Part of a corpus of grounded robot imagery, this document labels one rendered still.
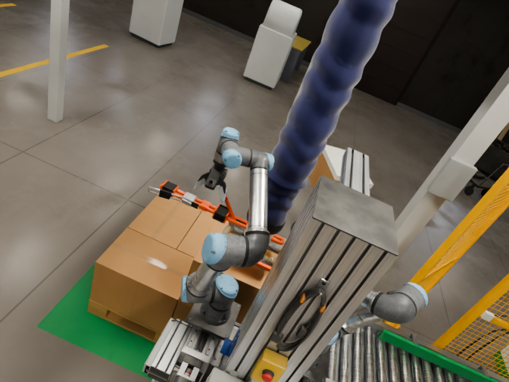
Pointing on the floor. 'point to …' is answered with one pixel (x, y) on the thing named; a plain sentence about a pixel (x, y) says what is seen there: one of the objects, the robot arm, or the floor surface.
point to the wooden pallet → (123, 321)
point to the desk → (295, 57)
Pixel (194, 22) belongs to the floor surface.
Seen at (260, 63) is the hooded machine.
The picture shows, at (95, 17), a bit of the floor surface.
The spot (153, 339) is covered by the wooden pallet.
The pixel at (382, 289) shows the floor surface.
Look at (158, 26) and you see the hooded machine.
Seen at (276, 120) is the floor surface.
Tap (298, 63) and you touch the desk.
